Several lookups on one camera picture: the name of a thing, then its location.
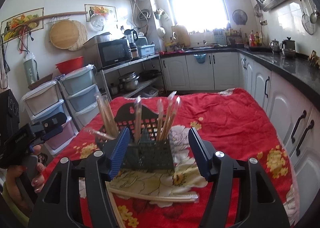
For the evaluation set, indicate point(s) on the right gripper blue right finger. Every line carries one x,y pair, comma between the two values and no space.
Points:
203,152

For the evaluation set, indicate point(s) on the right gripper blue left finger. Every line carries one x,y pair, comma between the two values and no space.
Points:
116,150

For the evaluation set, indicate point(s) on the dark green utensil basket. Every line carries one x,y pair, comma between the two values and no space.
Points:
148,154

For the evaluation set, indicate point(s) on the left hand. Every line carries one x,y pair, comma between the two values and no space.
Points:
18,184

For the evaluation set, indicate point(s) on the wrapped chopsticks on cloth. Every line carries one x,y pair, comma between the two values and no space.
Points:
99,134

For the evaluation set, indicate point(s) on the red floral tablecloth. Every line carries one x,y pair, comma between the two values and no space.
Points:
253,172

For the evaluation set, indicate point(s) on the pastel drawer tower left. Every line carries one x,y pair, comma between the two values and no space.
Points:
44,102

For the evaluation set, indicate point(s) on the pastel drawer tower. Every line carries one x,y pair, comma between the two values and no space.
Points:
44,102
79,89

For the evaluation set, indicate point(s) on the chopsticks pair lower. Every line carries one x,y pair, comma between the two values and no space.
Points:
174,199

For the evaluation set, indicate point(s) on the loose chopsticks pair front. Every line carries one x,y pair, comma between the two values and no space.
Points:
116,211

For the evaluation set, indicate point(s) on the stainless steel pot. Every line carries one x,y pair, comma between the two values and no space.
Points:
129,81

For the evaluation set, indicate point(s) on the green thermos bag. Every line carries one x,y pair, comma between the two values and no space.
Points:
30,68

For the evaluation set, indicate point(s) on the pastel drawer tower right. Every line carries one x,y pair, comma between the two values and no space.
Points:
79,89

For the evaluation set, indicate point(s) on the metal shelf rack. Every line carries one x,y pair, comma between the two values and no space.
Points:
146,77

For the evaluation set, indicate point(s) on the red plastic basin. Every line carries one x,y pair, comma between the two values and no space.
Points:
70,65

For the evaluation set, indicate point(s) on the blue hanging bin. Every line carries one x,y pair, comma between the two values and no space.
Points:
200,58

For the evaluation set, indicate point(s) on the white lower cabinets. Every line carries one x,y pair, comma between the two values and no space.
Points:
293,116

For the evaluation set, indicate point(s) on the black microwave oven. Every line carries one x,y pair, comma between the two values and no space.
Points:
103,51

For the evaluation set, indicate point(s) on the blue storage box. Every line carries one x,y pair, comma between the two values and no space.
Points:
146,50

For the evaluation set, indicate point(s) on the fruit picture left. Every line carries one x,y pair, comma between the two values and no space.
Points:
22,30

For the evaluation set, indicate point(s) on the fruit picture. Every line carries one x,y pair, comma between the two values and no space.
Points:
22,30
108,12

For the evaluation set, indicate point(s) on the round bamboo tray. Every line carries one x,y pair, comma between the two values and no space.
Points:
68,34

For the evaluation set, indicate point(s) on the long wooden rolling pin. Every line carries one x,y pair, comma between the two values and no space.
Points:
47,17

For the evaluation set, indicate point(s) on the wooden cutting board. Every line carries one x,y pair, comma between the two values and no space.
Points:
181,35

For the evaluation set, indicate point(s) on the black blender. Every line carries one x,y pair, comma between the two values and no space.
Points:
132,36

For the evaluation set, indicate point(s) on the steel kettle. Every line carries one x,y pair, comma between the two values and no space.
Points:
275,46

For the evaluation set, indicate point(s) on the black countertop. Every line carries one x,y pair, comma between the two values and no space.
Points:
297,71

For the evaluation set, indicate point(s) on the dark kettle pot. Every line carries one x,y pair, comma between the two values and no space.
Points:
288,48

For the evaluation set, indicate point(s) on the fruit picture right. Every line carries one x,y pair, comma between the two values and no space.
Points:
108,12

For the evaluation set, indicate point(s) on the window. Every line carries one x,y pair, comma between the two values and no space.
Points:
199,16

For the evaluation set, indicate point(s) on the hanging strainer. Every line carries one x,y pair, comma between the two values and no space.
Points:
310,29

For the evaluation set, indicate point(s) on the hanging ladle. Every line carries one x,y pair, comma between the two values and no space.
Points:
311,15

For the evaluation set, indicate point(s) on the small wall fan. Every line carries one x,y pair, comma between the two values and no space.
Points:
239,17

